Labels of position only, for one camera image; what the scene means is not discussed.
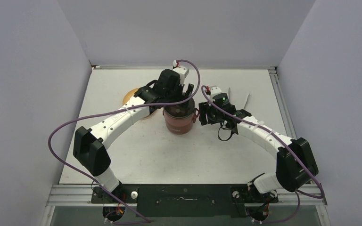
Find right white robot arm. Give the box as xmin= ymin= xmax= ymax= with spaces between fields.
xmin=198 ymin=93 xmax=319 ymax=202

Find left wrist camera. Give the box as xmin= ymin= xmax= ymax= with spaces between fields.
xmin=172 ymin=60 xmax=189 ymax=79

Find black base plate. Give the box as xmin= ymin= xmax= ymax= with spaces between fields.
xmin=90 ymin=184 xmax=279 ymax=218

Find metal tongs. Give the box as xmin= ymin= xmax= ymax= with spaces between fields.
xmin=227 ymin=87 xmax=250 ymax=110

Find aluminium frame rail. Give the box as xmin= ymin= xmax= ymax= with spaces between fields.
xmin=40 ymin=67 xmax=328 ymax=226

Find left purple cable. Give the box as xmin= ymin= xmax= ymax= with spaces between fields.
xmin=47 ymin=59 xmax=201 ymax=225

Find orange plastic plate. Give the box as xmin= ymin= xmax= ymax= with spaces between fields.
xmin=122 ymin=88 xmax=158 ymax=120

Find grey transparent lid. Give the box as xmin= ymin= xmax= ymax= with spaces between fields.
xmin=164 ymin=99 xmax=196 ymax=119

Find red steel bowl tall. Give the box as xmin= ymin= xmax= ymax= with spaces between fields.
xmin=166 ymin=123 xmax=193 ymax=135

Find red steel bowl with handles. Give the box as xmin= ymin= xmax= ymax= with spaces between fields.
xmin=163 ymin=108 xmax=200 ymax=128

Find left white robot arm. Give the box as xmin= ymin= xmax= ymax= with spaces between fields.
xmin=73 ymin=66 xmax=194 ymax=202

